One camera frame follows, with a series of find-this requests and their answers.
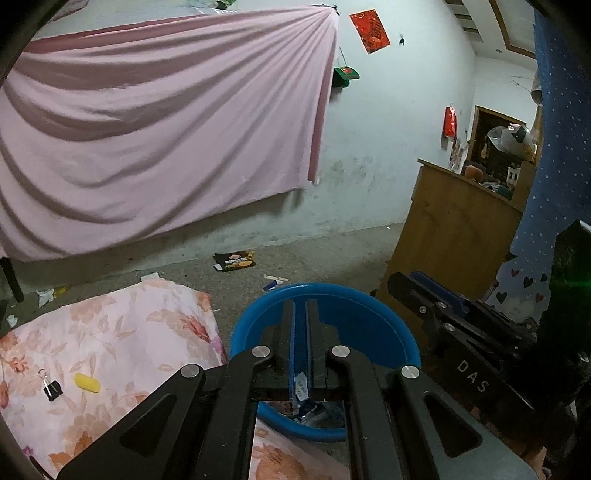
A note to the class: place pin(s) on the red hanging packet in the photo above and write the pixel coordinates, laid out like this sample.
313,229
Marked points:
450,122

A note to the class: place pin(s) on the pink sheet on wall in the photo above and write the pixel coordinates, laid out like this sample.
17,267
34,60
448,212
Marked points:
161,138

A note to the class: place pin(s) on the blue dotted curtain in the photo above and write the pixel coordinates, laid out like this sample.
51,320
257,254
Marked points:
563,138

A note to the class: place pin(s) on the wooden cabinet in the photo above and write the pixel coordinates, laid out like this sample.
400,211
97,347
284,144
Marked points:
452,230

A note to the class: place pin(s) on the yellow eraser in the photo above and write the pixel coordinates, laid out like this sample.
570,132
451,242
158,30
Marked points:
87,382

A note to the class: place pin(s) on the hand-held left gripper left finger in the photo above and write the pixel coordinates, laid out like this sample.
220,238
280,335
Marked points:
287,350

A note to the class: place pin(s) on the blue plastic basin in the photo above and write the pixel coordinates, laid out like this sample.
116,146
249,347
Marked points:
360,314

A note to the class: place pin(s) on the small blue white wrapper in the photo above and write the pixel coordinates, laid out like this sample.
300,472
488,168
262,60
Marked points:
276,282

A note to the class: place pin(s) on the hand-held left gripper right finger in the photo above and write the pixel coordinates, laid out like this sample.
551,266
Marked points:
313,350

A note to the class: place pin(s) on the yellow paper scrap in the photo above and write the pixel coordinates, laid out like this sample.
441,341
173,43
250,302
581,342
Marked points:
62,290

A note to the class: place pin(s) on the wooden door frame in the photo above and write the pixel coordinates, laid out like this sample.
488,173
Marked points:
475,134

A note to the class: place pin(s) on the black yellow snack bag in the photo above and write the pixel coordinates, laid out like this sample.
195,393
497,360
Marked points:
235,261

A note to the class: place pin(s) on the floral blanket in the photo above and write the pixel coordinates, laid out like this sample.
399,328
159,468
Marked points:
138,332

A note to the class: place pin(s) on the white paper scrap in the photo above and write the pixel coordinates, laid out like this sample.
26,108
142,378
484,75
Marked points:
45,296

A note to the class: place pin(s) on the red wall poster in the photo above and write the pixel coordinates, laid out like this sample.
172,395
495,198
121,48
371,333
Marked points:
369,31

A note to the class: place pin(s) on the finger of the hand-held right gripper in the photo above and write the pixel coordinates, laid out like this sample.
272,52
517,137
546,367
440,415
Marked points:
418,302
438,288

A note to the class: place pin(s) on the green hat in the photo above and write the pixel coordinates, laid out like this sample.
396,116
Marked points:
345,76

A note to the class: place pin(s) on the black binder clip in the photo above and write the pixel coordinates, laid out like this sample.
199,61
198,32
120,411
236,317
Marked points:
51,388

